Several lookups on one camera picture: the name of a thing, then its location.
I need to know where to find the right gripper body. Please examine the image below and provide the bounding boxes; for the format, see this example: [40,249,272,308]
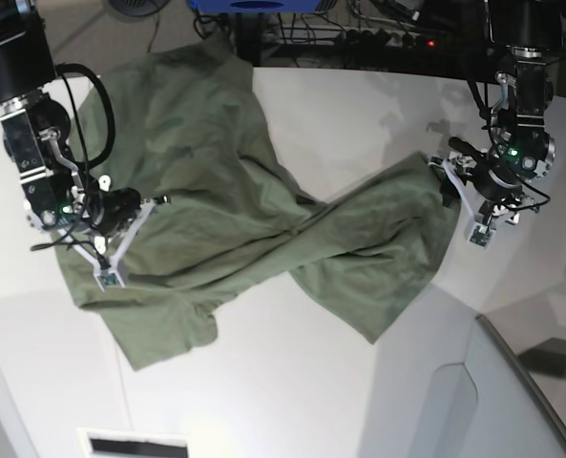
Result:
[22,176,120,237]

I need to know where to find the black power strip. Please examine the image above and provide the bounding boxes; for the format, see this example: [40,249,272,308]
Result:
[344,29,437,49]

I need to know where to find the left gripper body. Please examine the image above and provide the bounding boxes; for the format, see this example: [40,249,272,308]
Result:
[472,134,556,205]

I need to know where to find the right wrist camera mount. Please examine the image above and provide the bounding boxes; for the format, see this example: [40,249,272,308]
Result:
[59,196,171,291]

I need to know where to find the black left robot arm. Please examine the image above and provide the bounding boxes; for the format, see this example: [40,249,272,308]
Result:
[449,1,563,212]

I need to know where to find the blue bin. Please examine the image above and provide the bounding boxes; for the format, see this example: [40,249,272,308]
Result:
[190,0,320,14]

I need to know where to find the grey monitor edge panel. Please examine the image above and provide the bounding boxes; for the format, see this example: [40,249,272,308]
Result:
[476,315,566,456]

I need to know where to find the green t-shirt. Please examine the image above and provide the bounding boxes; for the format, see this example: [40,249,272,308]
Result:
[56,37,459,370]

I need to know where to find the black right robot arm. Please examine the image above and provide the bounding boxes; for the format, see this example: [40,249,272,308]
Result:
[0,1,141,238]

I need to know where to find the white label plate with slot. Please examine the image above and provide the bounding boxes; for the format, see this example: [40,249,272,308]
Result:
[77,427,190,458]

